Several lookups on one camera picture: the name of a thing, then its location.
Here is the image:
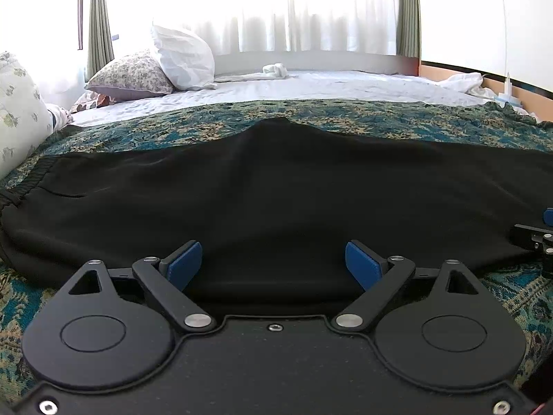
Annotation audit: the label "white pillow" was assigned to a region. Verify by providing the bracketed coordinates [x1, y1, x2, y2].
[151, 24, 216, 92]

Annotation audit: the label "grey floral pillow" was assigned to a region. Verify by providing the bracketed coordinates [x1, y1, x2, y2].
[85, 49, 174, 98]

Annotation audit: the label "green curtain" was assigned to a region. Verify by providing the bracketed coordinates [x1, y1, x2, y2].
[396, 0, 422, 59]
[86, 0, 115, 81]

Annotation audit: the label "wooden bed frame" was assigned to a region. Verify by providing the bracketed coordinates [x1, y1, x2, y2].
[420, 61, 553, 109]

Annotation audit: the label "black pants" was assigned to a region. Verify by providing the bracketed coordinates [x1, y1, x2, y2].
[0, 117, 553, 307]

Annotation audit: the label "striped cloth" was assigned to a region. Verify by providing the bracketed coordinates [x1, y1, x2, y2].
[45, 103, 74, 132]

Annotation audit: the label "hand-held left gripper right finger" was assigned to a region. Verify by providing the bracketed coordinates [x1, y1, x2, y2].
[335, 239, 482, 334]

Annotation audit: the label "crumpled white cloth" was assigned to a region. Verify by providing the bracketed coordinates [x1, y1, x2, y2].
[441, 72, 497, 100]

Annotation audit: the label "maroon floral cloth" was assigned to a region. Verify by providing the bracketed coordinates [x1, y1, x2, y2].
[71, 92, 117, 114]

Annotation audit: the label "white bed sheet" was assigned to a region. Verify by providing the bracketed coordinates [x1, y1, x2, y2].
[71, 69, 497, 128]

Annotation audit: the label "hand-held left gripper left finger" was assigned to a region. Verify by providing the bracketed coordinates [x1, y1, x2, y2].
[68, 240, 216, 334]

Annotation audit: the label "white sheer curtain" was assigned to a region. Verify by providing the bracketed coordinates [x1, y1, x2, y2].
[114, 0, 398, 55]

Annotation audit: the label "teal patterned blanket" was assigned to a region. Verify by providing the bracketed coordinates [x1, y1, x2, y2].
[0, 99, 553, 398]

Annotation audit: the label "pale green floral pillow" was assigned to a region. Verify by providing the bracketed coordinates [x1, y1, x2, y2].
[0, 51, 55, 180]

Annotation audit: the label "white towel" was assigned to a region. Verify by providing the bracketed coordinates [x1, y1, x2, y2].
[215, 63, 299, 84]

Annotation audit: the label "grey bed board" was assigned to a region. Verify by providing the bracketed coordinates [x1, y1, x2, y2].
[214, 49, 422, 76]

